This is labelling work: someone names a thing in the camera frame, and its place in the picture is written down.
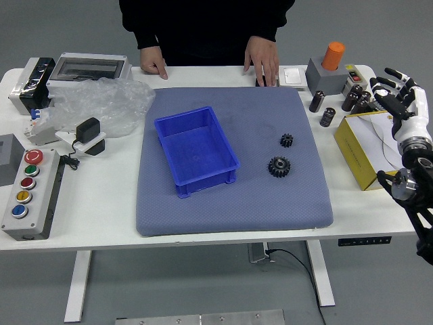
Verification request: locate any person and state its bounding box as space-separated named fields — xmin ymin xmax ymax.
xmin=118 ymin=0 xmax=296 ymax=67

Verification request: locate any white wall switch plate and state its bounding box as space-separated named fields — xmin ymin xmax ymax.
xmin=277 ymin=66 xmax=309 ymax=91

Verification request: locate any big black gear nut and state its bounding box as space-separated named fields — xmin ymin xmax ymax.
xmin=268 ymin=156 xmax=292 ymax=179

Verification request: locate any grey five-button control box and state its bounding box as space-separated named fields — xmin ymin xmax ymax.
xmin=1 ymin=148 xmax=62 ymax=242

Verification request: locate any grey block holder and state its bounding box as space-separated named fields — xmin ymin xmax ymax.
xmin=306 ymin=57 xmax=352 ymax=97

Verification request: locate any grey-blue mat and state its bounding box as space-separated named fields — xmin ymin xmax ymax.
xmin=135 ymin=87 xmax=334 ymax=238

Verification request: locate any white table leg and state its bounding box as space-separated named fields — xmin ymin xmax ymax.
xmin=63 ymin=250 xmax=93 ymax=323
xmin=306 ymin=240 xmax=336 ymax=307

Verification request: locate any white red-button switch box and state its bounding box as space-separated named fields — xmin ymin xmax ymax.
xmin=340 ymin=64 xmax=368 ymax=95

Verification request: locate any white circuit breaker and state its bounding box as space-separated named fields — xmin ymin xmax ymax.
xmin=22 ymin=108 xmax=60 ymax=147

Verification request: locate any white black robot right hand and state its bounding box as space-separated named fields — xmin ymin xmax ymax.
xmin=369 ymin=67 xmax=433 ymax=144

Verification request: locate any small black knob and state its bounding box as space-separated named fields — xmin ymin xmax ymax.
xmin=254 ymin=76 xmax=279 ymax=88

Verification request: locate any plain grey box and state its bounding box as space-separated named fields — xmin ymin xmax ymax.
xmin=0 ymin=133 xmax=26 ymax=188

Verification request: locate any white bracket stand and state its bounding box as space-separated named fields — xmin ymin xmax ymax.
xmin=55 ymin=128 xmax=107 ymax=157

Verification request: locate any black power cable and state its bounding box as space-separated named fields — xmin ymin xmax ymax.
xmin=265 ymin=248 xmax=327 ymax=325

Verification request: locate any person's right hand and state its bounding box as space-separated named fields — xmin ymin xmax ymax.
xmin=139 ymin=45 xmax=169 ymax=81

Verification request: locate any clear-lid distribution box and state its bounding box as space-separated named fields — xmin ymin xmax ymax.
xmin=46 ymin=51 xmax=133 ymax=95

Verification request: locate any dark cylindrical capacitor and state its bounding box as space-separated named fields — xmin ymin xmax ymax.
xmin=350 ymin=90 xmax=372 ymax=115
xmin=319 ymin=106 xmax=336 ymax=128
xmin=341 ymin=84 xmax=363 ymax=112
xmin=309 ymin=90 xmax=326 ymax=113

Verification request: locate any yellow and white carton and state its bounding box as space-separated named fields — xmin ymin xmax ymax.
xmin=334 ymin=110 xmax=407 ymax=192

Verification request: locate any person's left hand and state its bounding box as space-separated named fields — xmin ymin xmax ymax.
xmin=243 ymin=36 xmax=280 ymax=87

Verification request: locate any blue plastic box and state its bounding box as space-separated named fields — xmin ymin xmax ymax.
xmin=154 ymin=106 xmax=242 ymax=199

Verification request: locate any grey under-table power box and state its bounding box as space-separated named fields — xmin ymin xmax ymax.
xmin=248 ymin=242 xmax=275 ymax=264

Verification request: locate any grey metal plate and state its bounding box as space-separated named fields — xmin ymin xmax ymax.
xmin=114 ymin=309 xmax=286 ymax=325

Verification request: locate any small black gear nut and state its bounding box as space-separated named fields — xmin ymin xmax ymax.
xmin=279 ymin=132 xmax=296 ymax=149

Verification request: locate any orange cylinder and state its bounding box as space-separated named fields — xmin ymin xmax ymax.
xmin=321 ymin=41 xmax=346 ymax=71

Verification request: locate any black table control panel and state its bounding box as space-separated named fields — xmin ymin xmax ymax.
xmin=338 ymin=236 xmax=392 ymax=247

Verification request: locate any clear plastic bag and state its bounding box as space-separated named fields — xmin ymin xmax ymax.
xmin=33 ymin=77 xmax=157 ymax=139

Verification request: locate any black adapter cord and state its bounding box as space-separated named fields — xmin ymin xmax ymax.
xmin=59 ymin=140 xmax=81 ymax=170

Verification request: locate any black power adapter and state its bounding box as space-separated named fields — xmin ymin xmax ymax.
xmin=75 ymin=116 xmax=101 ymax=145

